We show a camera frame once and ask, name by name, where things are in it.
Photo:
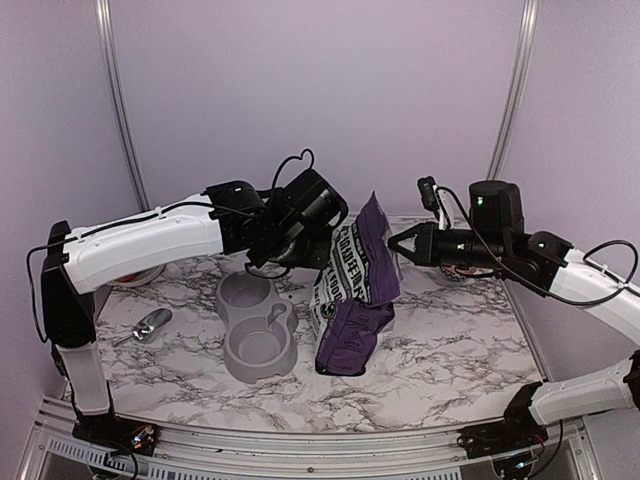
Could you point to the red and white bowl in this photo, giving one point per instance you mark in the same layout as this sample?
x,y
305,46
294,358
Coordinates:
x,y
127,278

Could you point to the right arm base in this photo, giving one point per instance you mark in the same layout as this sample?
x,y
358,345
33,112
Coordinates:
x,y
498,438

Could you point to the red patterned small bowl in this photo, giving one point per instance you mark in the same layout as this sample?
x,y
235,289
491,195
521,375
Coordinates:
x,y
458,274

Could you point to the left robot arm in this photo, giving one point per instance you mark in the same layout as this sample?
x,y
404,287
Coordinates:
x,y
220,220

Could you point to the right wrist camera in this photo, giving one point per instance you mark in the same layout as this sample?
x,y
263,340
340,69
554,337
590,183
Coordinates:
x,y
433,202

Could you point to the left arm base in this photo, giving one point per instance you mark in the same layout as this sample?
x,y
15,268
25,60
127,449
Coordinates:
x,y
138,437

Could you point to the front aluminium rail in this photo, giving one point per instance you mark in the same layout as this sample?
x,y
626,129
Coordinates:
x,y
190,452

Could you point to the purple pet food bag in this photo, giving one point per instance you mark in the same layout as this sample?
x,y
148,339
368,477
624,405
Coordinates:
x,y
353,297

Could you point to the grey double pet bowl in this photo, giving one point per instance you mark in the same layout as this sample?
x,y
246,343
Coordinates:
x,y
260,325

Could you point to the left aluminium frame post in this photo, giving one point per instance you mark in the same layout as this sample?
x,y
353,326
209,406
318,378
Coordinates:
x,y
109,51

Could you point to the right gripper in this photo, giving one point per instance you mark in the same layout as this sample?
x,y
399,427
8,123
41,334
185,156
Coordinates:
x,y
427,252

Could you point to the right aluminium frame post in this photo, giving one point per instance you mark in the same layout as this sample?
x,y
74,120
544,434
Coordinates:
x,y
516,86

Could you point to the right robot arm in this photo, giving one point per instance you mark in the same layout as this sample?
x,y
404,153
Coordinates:
x,y
495,242

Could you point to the metal food scoop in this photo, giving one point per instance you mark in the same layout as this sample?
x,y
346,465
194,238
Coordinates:
x,y
147,328

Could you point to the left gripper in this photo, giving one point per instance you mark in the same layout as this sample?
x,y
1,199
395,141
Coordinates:
x,y
319,259

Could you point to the grey round plate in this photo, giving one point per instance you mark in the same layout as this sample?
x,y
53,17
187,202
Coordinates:
x,y
144,277

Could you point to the aluminium frame post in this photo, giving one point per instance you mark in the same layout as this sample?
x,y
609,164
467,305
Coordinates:
x,y
516,86
109,51

